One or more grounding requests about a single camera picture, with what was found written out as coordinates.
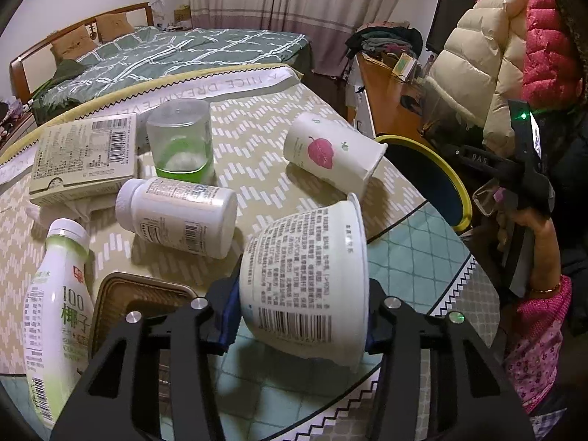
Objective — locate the person's right forearm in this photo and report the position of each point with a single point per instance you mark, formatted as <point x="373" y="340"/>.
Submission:
<point x="542" y="330"/>

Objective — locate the small green box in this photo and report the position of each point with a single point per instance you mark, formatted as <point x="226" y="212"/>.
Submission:
<point x="404" y="66"/>

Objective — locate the dark bin yellow rim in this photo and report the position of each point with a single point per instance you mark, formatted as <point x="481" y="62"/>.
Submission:
<point x="441" y="183"/>

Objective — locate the teal checked tablecloth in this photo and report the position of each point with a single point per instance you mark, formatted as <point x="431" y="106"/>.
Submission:
<point x="413" y="257"/>

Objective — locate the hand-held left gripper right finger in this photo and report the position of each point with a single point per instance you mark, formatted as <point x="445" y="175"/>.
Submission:
<point x="373" y="330"/>

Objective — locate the black monitor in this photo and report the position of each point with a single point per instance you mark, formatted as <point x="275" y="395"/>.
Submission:
<point x="452" y="18"/>

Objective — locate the wooden headboard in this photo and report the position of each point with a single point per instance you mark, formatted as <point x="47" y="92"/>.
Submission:
<point x="27" y="62"/>

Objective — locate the white pill bottle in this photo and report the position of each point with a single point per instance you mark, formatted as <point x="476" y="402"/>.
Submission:
<point x="183" y="211"/>

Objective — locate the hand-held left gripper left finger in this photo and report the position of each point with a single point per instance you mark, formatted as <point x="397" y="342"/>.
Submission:
<point x="226" y="319"/>

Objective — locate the flat cardboard box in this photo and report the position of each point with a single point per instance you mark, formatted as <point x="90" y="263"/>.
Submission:
<point x="78" y="156"/>

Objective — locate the white green drink bottle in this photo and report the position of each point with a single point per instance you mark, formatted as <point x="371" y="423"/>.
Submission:
<point x="55" y="294"/>

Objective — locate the small cardboard box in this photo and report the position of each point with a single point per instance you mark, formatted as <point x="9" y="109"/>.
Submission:
<point x="182" y="14"/>

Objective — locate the brown woven tray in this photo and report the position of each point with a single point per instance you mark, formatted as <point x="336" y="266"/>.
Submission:
<point x="138" y="291"/>

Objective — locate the dark floral bag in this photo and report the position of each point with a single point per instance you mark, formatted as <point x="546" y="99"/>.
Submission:
<point x="9" y="117"/>

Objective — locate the pile of clothes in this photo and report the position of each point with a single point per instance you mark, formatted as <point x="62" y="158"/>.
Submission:
<point x="386" y="36"/>

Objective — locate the wooden desk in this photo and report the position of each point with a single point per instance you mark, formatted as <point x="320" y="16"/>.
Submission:
<point x="386" y="96"/>

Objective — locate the bed with green quilt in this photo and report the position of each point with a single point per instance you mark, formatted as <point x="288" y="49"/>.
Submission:
<point x="183" y="50"/>

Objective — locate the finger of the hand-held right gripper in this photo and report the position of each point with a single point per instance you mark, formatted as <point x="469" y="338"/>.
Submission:
<point x="477" y="157"/>

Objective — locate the dark green garment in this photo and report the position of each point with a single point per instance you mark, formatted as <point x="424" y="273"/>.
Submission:
<point x="62" y="71"/>

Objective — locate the cream down jacket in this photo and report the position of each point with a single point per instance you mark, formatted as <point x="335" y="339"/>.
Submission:
<point x="473" y="55"/>

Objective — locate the pink dotted jacket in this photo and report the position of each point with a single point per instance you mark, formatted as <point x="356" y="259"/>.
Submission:
<point x="551" y="55"/>

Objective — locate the white paper cup pink leaf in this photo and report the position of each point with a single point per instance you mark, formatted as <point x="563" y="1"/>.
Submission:
<point x="321" y="147"/>

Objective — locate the person's right hand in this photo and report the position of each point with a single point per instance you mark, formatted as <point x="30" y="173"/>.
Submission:
<point x="540" y="229"/>

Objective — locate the white purple curtain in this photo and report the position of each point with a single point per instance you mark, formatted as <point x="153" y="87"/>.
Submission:
<point x="298" y="0"/>

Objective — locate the white instant noodle bowl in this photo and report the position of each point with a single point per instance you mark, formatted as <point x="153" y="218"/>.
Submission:
<point x="298" y="275"/>

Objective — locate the clear plastic jar green base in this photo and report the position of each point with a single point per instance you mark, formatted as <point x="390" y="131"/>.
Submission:
<point x="179" y="138"/>

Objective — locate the brown pillow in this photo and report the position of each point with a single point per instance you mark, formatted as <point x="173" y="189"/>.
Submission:
<point x="115" y="25"/>
<point x="73" y="41"/>

